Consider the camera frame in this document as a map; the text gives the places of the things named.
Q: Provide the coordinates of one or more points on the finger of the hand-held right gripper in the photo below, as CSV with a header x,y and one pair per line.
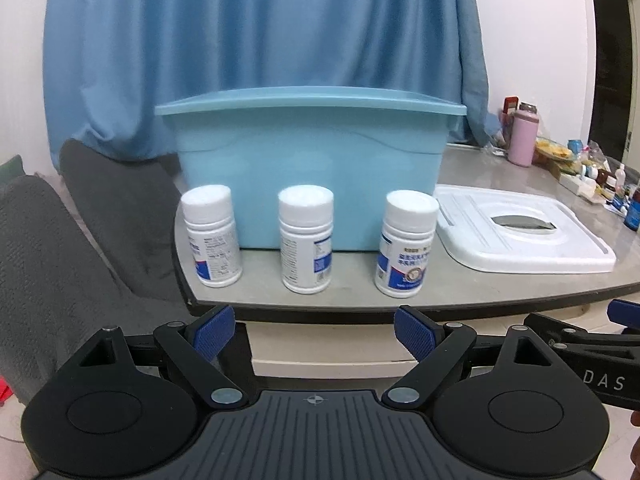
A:
x,y
625,312
585,334

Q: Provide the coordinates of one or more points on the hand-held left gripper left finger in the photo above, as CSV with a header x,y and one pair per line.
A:
x,y
216,331

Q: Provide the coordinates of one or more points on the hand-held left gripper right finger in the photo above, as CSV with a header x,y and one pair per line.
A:
x,y
414,331

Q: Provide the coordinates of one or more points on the white pill bottle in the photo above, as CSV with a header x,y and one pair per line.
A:
x,y
306,240
211,240
406,245

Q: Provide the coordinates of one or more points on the white plastic box lid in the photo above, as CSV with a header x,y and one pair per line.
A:
x,y
475,240

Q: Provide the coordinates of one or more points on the light blue plastic storage box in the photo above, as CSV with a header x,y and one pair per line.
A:
x,y
310,160

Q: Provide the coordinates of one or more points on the grey stone desktop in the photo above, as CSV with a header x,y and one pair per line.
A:
x,y
500,292

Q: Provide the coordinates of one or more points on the person's right hand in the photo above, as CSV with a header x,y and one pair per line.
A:
x,y
636,452

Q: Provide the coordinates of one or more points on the dark blue small bottle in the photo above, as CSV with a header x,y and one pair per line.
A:
x,y
634,210

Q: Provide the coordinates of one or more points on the small white bottle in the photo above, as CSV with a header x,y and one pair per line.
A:
x,y
621,177

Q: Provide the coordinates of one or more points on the white medicine box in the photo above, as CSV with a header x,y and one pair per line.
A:
x,y
577,183

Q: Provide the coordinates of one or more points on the grey chair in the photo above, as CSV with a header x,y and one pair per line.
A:
x,y
65,280

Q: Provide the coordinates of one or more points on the clear plastic bag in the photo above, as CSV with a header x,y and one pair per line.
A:
x,y
599,155

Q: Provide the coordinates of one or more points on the dark grey cushion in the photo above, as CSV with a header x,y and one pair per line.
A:
x,y
125,195

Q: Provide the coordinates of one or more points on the yellow snack bag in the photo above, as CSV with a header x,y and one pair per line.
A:
x,y
552,151

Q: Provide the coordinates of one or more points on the pink thermos bottle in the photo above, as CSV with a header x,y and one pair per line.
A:
x,y
522,135

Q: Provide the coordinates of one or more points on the red cloth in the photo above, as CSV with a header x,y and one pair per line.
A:
x,y
4,392

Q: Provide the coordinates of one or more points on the red box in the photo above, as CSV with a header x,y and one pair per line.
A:
x,y
511,105

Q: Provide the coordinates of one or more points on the dark door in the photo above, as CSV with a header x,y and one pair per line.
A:
x,y
617,60

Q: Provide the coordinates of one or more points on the green cloth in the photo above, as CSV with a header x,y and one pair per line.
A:
x,y
11,172

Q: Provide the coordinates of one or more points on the blue curtain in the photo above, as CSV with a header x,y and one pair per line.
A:
x,y
260,30

